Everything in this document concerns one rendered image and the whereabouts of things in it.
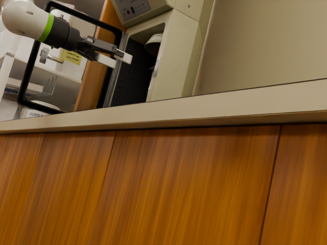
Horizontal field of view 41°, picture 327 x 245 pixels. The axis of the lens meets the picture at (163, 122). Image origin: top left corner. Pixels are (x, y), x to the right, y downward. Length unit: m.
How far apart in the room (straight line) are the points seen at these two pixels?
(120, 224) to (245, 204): 0.31
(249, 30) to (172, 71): 0.52
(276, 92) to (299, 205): 0.14
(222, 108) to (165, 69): 0.84
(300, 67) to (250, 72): 0.24
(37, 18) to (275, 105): 0.97
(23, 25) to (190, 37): 0.55
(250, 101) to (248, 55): 1.23
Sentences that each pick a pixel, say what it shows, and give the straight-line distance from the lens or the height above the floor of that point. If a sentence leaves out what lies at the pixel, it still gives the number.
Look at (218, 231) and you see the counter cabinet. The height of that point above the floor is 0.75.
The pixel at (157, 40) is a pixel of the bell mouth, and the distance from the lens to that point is 1.58.
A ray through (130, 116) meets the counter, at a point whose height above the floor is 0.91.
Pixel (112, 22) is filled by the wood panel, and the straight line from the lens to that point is 1.82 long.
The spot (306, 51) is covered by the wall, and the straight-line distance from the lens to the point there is 1.62.
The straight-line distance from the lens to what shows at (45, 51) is 1.63.
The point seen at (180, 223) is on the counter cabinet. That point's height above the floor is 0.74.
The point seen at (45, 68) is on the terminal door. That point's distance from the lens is 1.64.
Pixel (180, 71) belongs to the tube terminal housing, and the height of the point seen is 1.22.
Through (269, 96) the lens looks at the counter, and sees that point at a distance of 0.57.
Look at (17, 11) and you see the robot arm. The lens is 1.39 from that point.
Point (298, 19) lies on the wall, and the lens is 1.72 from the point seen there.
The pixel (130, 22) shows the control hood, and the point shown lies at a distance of 1.73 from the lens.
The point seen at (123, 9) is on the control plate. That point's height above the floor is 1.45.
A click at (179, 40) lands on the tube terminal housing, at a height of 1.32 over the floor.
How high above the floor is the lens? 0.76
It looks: 11 degrees up
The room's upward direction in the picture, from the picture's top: 14 degrees clockwise
